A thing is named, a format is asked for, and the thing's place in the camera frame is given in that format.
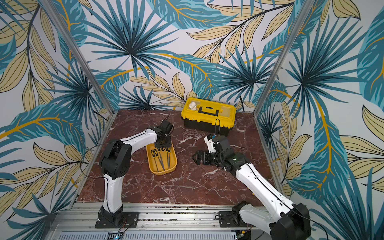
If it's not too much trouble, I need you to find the white tape roll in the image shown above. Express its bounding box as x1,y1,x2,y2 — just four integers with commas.
189,102,197,111

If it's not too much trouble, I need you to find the aluminium front rail frame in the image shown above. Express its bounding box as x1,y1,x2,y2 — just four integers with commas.
44,202,310,240

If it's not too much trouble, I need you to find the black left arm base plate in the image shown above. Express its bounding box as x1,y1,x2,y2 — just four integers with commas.
95,212,139,229

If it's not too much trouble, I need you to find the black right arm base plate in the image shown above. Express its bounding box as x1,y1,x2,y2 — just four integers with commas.
215,211,249,228

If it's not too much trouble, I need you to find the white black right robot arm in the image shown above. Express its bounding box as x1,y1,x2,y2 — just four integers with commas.
193,134,312,240

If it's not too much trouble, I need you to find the yellow black toolbox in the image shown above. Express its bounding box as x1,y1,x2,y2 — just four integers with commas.
181,98,236,136

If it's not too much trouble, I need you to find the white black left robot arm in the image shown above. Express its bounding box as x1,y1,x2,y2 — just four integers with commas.
100,120,174,216

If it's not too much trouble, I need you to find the yellow plastic storage tray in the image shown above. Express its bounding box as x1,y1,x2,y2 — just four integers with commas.
146,144,178,176

